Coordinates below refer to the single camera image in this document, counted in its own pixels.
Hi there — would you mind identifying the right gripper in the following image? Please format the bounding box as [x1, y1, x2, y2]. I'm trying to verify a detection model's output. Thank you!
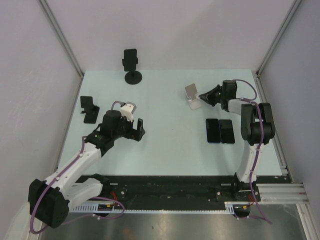
[199, 84, 226, 107]

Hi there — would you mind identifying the white folding phone stand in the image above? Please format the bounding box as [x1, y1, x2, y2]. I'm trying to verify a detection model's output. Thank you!
[184, 83, 203, 111]

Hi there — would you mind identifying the black phone blue edge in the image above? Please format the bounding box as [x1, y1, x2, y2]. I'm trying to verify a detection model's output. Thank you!
[205, 118, 221, 144]

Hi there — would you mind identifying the black folding phone stand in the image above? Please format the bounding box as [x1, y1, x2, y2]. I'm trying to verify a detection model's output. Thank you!
[80, 96, 100, 124]

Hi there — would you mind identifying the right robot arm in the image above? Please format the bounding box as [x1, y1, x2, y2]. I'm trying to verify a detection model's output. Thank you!
[198, 79, 276, 201]

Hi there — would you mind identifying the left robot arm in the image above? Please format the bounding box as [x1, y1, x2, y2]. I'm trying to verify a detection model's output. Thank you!
[28, 110, 146, 234]

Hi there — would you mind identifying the black round base phone stand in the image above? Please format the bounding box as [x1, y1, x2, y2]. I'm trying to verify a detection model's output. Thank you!
[122, 57, 143, 85]

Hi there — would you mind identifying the black phone on round stand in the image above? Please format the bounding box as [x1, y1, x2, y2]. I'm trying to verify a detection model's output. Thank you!
[122, 48, 139, 72]

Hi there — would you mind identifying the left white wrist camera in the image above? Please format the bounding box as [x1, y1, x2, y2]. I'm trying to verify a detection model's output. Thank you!
[120, 102, 137, 123]

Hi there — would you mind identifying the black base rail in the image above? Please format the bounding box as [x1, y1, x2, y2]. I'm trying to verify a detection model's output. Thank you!
[74, 174, 263, 211]

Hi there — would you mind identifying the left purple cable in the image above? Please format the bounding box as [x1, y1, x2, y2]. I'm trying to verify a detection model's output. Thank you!
[28, 101, 125, 235]

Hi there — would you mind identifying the white slotted cable duct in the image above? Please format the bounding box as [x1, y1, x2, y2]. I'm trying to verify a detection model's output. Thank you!
[70, 198, 250, 214]

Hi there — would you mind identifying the right aluminium frame post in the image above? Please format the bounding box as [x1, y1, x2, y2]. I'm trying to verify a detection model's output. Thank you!
[255, 0, 304, 78]

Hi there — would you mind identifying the aluminium frame post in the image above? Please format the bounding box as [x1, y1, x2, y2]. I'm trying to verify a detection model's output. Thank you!
[37, 0, 84, 80]
[255, 0, 304, 78]

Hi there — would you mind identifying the purple cable loop under rail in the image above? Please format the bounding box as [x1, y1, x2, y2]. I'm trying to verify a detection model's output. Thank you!
[249, 189, 273, 225]

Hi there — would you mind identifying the left aluminium frame post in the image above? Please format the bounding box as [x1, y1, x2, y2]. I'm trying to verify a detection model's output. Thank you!
[37, 0, 84, 80]

